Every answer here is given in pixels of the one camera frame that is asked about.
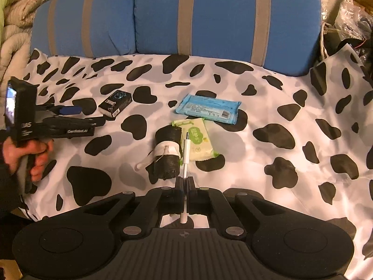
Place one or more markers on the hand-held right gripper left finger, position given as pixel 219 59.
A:
pixel 180 188

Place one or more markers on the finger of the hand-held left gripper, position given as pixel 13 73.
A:
pixel 96 122
pixel 71 110

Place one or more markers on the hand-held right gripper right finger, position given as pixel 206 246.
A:
pixel 191 188

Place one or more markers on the small black printed box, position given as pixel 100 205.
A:
pixel 115 103

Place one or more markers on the green tissue pack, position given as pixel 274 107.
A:
pixel 201 143

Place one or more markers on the black roll with white band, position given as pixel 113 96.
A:
pixel 163 140

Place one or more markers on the blue wet wipes pack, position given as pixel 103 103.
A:
pixel 207 108

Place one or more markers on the person's left forearm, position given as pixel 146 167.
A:
pixel 7 194

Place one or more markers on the person's left hand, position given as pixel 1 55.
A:
pixel 40 163

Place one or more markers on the cow print blanket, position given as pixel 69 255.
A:
pixel 247 166

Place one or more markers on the beige quilt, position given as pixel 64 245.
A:
pixel 14 43

